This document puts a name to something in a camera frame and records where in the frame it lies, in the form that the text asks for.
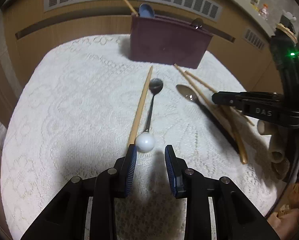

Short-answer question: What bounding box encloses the brown wooden spoon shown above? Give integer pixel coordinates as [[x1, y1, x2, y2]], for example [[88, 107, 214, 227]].
[[221, 106, 248, 164]]

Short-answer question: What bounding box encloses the small ball-end metal spoon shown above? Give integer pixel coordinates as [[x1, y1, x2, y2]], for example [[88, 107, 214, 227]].
[[136, 78, 164, 153]]

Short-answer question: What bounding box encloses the wooden chopstick in holder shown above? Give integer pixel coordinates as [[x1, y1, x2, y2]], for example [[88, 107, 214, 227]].
[[123, 0, 139, 17]]

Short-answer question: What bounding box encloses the white lace tablecloth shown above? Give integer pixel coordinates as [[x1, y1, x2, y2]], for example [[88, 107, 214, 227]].
[[0, 35, 284, 239]]

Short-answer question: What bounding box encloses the translucent grey plastic spoon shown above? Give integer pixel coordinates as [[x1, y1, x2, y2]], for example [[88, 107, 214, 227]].
[[191, 18, 204, 29]]

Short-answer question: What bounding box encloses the purple plastic utensil holder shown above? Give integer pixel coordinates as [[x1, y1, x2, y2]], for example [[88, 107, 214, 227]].
[[130, 15, 213, 69]]

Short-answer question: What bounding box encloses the cardboard tube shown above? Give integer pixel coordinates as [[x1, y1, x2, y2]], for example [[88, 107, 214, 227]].
[[257, 120, 290, 180]]

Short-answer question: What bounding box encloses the small grey vent grille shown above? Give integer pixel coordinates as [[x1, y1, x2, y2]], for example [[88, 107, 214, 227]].
[[243, 28, 265, 50]]

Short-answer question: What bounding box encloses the wooden chopstick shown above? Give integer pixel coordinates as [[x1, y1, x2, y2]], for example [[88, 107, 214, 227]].
[[174, 64, 235, 139], [123, 0, 139, 17], [185, 70, 255, 126], [127, 66, 153, 146]]

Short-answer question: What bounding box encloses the large steel spoon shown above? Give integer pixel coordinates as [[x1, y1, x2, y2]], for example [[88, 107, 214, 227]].
[[176, 85, 239, 153]]

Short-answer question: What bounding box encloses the blue plastic rice spoon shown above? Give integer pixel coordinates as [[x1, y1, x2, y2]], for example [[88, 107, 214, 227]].
[[139, 3, 155, 18]]

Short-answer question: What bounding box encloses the grey stone countertop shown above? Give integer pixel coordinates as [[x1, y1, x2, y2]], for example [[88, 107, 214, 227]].
[[196, 0, 299, 71]]

